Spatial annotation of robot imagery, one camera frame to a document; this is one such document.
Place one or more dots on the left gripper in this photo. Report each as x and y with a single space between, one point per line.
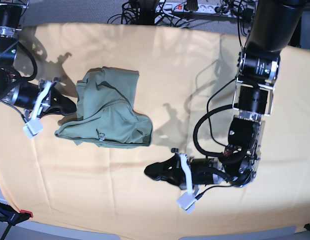
187 173

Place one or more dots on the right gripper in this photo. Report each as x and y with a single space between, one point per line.
60 105

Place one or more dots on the green T-shirt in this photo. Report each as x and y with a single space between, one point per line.
105 113

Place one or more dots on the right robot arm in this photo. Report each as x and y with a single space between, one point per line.
17 91

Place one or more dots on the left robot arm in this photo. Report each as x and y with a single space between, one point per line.
258 67

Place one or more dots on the blue and red clamp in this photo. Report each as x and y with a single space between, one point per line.
12 217

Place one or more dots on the white power strip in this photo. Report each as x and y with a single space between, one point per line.
181 8

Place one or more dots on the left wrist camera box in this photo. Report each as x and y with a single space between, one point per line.
187 202

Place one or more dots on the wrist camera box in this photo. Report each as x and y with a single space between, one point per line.
32 128
187 202

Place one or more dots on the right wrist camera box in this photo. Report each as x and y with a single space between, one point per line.
32 128

